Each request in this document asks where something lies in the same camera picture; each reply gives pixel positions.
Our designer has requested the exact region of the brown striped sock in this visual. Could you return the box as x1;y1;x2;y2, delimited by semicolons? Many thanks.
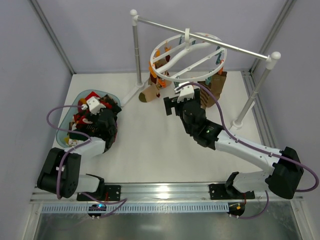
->
198;81;215;109

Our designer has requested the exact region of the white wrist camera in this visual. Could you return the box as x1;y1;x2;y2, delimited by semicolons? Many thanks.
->
174;81;195;103
86;96;106;115

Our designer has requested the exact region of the brown yellow argyle sock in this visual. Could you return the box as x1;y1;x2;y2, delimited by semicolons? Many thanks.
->
99;94;122;112

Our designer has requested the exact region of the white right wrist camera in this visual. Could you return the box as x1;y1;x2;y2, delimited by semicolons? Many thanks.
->
174;81;195;103

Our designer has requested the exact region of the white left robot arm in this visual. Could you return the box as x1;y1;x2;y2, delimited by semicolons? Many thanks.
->
36;109;118;199

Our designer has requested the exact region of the white metal drying rack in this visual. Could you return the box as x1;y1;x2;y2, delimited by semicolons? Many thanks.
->
121;9;281;129

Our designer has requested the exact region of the plain brown sock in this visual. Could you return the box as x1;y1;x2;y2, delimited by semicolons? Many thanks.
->
209;71;227;100

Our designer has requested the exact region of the aluminium mounting rail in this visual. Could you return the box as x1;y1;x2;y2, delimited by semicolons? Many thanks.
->
29;181;304;204

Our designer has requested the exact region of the teal clothes peg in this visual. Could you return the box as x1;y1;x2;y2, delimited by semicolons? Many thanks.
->
205;76;212;86

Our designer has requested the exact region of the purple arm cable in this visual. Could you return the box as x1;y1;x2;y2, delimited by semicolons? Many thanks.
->
174;82;320;220
46;104;128;220

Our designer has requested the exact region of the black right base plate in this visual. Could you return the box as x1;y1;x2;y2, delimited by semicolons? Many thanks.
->
208;183;255;200

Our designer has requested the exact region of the teal plastic basket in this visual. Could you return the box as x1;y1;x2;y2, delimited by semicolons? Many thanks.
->
55;89;121;148

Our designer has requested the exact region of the red sock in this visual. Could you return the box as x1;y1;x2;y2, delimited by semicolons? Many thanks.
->
84;91;101;101

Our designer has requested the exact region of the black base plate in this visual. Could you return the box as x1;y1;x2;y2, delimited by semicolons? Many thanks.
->
86;184;121;202
208;183;255;200

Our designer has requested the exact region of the white slotted cable duct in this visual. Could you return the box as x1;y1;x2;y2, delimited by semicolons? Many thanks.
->
40;202;229;214

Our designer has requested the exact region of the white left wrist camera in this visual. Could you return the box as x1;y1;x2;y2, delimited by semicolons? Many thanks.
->
86;96;106;115

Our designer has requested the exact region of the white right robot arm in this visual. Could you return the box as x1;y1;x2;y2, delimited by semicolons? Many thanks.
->
163;97;304;200

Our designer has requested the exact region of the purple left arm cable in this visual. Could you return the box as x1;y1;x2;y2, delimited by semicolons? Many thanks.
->
46;104;128;220

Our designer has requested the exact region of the white round clip hanger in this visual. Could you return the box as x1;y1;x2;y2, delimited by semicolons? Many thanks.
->
149;29;228;83

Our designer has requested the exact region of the beige patchwork argyle sock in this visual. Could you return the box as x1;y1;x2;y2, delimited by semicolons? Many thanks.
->
138;44;172;103

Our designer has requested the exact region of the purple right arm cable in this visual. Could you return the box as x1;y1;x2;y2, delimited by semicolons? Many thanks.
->
174;82;320;220

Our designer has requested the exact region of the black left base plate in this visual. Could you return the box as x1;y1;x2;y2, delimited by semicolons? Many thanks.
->
86;184;121;202

